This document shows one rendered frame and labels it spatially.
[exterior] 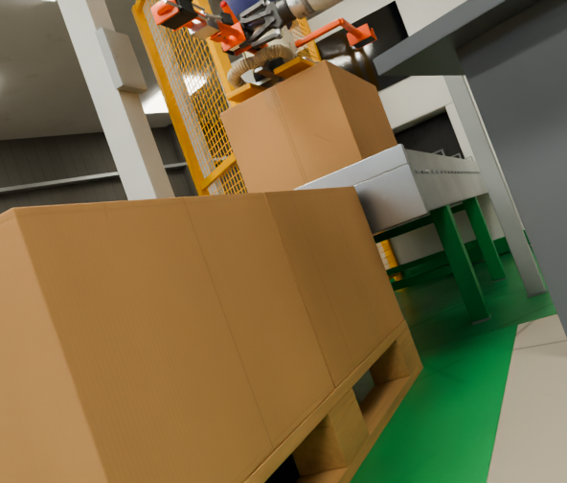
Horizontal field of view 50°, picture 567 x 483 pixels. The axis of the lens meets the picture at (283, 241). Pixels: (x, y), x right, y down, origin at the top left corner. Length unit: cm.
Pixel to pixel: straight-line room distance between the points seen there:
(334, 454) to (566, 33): 91
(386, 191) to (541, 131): 56
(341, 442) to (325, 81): 114
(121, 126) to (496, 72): 205
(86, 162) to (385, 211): 993
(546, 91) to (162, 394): 96
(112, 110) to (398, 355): 199
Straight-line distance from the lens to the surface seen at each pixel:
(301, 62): 200
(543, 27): 136
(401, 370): 162
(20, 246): 67
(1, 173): 1074
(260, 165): 198
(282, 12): 190
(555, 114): 135
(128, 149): 302
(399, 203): 175
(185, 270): 86
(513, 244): 228
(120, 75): 306
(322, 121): 190
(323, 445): 115
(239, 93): 207
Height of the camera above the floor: 39
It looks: 3 degrees up
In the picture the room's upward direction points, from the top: 20 degrees counter-clockwise
